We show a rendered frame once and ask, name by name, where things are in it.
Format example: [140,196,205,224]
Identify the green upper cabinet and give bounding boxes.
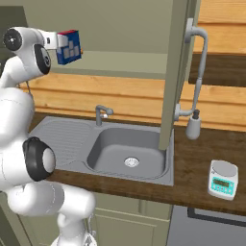
[0,0,175,81]

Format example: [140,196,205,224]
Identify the grey dishwasher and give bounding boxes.
[165,205,246,246]

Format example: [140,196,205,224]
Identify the grey cabinet door handle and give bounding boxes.
[174,17,209,122]

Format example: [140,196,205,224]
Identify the white digital scale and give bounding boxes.
[207,160,239,202]

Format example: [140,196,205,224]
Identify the grey sink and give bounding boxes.
[29,115,176,187]

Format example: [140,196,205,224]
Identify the green cabinet door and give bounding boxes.
[159,0,203,151]

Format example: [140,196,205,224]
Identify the blue boxed food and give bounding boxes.
[56,29,83,66]

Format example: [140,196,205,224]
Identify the green lower cupboards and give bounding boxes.
[0,189,174,246]

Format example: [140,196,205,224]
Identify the grey tap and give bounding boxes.
[94,104,115,127]

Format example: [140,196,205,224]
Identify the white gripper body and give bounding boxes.
[56,32,69,51]

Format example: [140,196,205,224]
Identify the dark wooden shelf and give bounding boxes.
[187,52,246,88]

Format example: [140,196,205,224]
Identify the grey soap dispenser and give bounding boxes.
[185,109,203,141]

